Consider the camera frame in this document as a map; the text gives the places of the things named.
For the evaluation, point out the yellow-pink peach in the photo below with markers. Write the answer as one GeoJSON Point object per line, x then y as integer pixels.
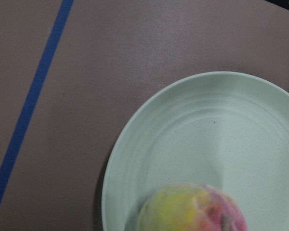
{"type": "Point", "coordinates": [190, 207]}

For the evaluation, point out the mint green plate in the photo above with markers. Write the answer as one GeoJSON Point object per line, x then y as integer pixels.
{"type": "Point", "coordinates": [226, 129]}

